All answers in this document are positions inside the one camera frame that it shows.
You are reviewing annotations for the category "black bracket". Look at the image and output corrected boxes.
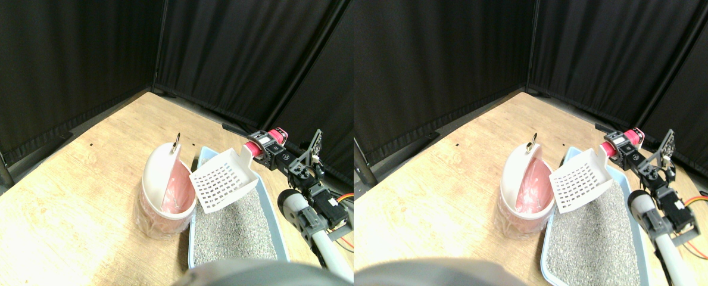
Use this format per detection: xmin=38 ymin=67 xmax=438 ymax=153
xmin=642 ymin=128 xmax=676 ymax=176
xmin=288 ymin=128 xmax=325 ymax=176

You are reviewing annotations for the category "white bin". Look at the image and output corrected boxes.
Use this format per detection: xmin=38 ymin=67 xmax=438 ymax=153
xmin=136 ymin=132 xmax=198 ymax=240
xmin=497 ymin=132 xmax=556 ymax=240

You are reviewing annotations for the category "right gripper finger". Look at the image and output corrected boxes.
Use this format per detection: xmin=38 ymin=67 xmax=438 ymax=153
xmin=258 ymin=143 xmax=284 ymax=164
xmin=604 ymin=131 xmax=628 ymax=150
xmin=612 ymin=143 xmax=638 ymax=164
xmin=250 ymin=131 xmax=274 ymax=150

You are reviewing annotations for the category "blue litter tray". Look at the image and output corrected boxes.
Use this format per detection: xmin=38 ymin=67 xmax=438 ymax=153
xmin=187 ymin=146 xmax=291 ymax=270
xmin=540 ymin=146 xmax=652 ymax=286

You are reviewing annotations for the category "white scoop with red handle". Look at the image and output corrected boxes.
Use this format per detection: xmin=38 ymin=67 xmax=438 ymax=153
xmin=189 ymin=126 xmax=289 ymax=214
xmin=548 ymin=128 xmax=645 ymax=214

